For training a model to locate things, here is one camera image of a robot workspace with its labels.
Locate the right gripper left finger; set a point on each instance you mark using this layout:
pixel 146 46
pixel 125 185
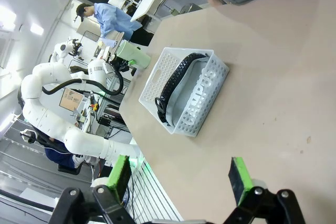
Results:
pixel 119 176

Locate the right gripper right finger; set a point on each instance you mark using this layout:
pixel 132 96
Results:
pixel 240 179

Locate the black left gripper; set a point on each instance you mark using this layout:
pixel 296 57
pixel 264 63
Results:
pixel 119 63

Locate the pale green plastic cup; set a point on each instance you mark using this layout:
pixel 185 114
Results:
pixel 134 53

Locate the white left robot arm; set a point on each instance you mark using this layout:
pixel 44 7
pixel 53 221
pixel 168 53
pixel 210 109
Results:
pixel 47 119

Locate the white perforated plastic basket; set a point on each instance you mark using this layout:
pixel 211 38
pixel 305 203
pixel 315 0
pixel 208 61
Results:
pixel 160 74

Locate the person's right hand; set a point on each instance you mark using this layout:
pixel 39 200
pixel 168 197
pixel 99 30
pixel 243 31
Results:
pixel 215 0

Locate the person in blue shirt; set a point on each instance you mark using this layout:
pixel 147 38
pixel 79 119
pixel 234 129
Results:
pixel 113 19

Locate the small black box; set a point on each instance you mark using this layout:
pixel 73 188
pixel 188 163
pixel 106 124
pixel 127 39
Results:
pixel 105 122

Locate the seated person in navy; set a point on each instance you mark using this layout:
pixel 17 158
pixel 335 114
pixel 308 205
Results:
pixel 57 155

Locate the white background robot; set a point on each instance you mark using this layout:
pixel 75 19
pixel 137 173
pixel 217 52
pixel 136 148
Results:
pixel 61 49

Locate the computer monitor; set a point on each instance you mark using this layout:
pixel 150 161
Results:
pixel 70 99

